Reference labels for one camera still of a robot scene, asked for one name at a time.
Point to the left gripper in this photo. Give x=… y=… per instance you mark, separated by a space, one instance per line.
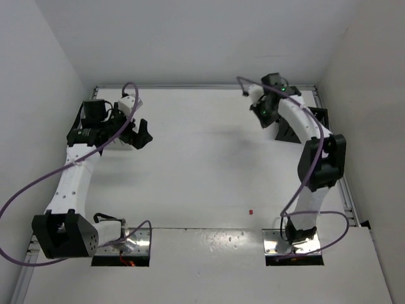
x=130 y=135

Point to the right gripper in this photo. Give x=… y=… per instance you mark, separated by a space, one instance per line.
x=285 y=132

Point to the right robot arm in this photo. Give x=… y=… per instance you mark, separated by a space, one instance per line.
x=322 y=160

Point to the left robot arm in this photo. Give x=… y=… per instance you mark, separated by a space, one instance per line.
x=63 y=230

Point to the white two-compartment container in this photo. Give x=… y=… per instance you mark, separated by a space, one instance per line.
x=119 y=145

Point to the black container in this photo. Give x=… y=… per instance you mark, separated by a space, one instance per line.
x=296 y=126

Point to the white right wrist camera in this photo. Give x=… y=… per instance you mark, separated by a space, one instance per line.
x=255 y=93

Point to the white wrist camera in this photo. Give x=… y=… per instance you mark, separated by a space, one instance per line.
x=127 y=104
x=255 y=93

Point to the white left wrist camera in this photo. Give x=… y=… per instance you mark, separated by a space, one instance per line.
x=127 y=104

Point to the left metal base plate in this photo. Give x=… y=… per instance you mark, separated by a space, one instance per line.
x=136 y=245

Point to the metal base plate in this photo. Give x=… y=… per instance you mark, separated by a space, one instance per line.
x=274 y=245
x=136 y=245

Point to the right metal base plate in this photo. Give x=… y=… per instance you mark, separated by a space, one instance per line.
x=274 y=245

